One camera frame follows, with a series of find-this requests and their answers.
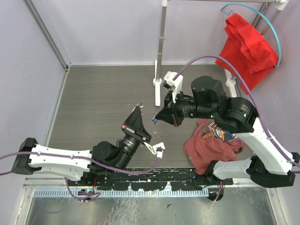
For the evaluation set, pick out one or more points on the aluminium corner profile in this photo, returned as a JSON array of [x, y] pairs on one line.
[[40, 16]]

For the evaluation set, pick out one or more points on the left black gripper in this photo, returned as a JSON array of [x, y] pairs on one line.
[[133, 125]]

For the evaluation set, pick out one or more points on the blue clothes hanger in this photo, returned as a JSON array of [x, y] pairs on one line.
[[265, 19]]

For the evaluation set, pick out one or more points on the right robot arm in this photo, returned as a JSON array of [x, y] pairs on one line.
[[268, 167]]

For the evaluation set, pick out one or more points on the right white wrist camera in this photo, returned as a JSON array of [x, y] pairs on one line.
[[173, 83]]

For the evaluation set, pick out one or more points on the white pole base foot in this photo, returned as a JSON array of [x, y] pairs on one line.
[[157, 83]]

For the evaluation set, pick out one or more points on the black mounting plate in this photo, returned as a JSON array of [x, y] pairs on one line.
[[185, 179]]

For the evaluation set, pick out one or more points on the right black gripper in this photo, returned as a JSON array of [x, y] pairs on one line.
[[167, 114]]

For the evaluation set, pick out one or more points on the red cloth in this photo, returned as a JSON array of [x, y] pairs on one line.
[[248, 51]]

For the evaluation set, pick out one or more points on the metal rack pole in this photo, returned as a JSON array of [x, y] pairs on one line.
[[164, 4]]

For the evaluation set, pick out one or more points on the metal keyring with keys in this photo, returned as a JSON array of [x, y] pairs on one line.
[[140, 105]]

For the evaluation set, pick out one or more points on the maroon printed t-shirt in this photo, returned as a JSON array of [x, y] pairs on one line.
[[209, 143]]

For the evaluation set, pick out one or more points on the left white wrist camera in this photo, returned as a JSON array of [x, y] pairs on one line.
[[157, 149]]

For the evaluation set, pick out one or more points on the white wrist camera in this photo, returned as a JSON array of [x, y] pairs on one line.
[[173, 83], [157, 149]]

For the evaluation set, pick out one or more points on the blue tagged key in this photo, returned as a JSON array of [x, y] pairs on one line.
[[154, 119]]

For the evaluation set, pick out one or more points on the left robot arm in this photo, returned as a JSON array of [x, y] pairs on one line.
[[80, 165]]

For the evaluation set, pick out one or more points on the slotted cable duct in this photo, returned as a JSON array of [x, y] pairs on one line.
[[59, 192]]

